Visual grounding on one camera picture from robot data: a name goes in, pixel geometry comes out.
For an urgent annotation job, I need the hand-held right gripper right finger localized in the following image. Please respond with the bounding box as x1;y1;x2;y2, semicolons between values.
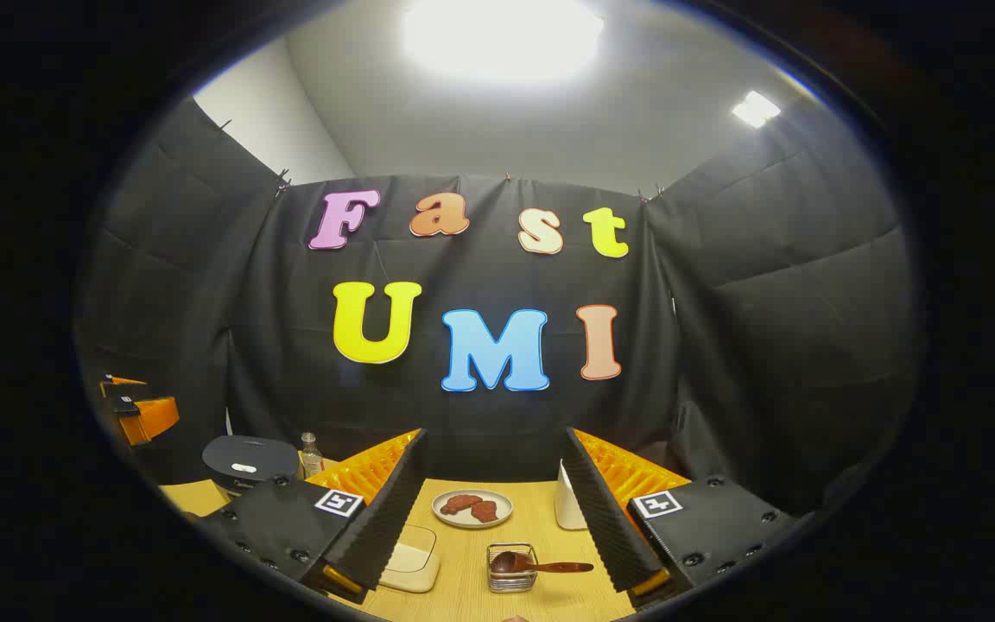
561;427;801;612

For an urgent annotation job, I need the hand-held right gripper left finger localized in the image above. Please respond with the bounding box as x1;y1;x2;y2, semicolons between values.
200;428;429;606

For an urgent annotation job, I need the dark wooden spoon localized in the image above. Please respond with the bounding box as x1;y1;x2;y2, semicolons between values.
491;551;595;578

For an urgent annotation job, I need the black rice cooker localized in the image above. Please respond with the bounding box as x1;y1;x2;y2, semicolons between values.
202;435;301;502

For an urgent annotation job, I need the metal wire chopstick holder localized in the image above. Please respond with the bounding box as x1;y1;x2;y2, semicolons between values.
486;543;538;593

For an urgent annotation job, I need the white utensil holder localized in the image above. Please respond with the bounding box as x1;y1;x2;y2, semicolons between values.
554;458;589;530

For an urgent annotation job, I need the white divided grain tray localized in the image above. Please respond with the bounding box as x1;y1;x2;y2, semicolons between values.
377;523;442;593

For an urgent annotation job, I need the small white plate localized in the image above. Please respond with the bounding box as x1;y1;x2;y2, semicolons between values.
432;489;514;530

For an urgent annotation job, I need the black backdrop cloth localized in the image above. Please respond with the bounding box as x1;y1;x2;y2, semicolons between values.
74;95;926;519

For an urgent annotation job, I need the small ceiling light panel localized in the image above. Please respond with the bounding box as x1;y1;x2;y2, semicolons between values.
731;90;782;129

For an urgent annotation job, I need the large ceiling light panel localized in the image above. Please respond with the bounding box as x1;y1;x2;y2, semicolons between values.
401;0;606;86

